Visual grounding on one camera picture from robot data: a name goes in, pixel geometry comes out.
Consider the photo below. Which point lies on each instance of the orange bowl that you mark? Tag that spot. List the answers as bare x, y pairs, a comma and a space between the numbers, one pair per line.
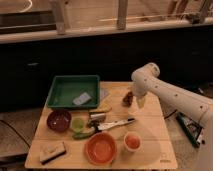
100, 149

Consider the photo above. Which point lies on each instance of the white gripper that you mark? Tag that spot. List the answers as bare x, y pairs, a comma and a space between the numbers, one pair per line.
140, 99

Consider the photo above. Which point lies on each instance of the white handled knife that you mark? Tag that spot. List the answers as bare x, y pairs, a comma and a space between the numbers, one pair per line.
109, 125

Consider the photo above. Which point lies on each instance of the wooden block with dark base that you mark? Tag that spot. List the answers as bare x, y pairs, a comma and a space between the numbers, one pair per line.
51, 152

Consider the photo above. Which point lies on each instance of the yellow banana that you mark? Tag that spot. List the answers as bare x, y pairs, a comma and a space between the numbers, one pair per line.
101, 109

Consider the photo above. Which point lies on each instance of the dark purple grape bunch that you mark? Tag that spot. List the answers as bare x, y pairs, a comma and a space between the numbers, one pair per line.
128, 99

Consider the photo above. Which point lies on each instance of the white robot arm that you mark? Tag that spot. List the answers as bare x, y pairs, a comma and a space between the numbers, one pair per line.
199, 108

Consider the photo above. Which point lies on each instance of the grey sponge in tray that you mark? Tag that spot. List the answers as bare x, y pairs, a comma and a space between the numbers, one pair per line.
82, 99

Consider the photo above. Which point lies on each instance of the metal can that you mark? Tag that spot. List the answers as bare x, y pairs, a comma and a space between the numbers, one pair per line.
98, 117

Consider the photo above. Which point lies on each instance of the dark red bowl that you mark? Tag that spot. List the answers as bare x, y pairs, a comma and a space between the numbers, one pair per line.
59, 120

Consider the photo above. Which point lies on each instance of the small green cup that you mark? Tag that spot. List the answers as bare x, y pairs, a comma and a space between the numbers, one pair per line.
77, 125

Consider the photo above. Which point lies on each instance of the green plastic tray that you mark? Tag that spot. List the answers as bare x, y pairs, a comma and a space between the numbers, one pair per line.
65, 89

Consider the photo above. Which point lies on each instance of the white cup orange inside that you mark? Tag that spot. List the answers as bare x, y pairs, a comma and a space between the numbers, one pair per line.
132, 141

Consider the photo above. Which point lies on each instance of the green bin with clutter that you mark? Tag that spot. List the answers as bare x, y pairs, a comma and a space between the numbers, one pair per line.
193, 130

